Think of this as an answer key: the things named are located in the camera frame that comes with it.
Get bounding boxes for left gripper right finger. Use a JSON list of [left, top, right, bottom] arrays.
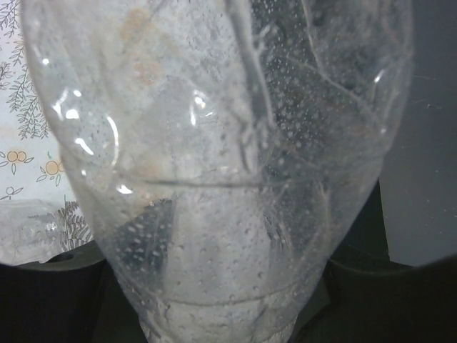
[[296, 244, 456, 342]]

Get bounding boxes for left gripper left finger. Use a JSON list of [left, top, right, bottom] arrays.
[[1, 242, 143, 342]]

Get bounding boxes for clear plastic bottle front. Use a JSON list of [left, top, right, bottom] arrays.
[[21, 1, 413, 342]]

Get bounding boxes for clear plastic bottle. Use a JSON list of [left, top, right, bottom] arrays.
[[21, 1, 413, 342], [1, 199, 66, 266]]

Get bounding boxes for black base bar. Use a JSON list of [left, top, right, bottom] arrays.
[[342, 181, 390, 261]]

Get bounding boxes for floral table mat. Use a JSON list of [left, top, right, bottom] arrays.
[[1, 1, 93, 252]]

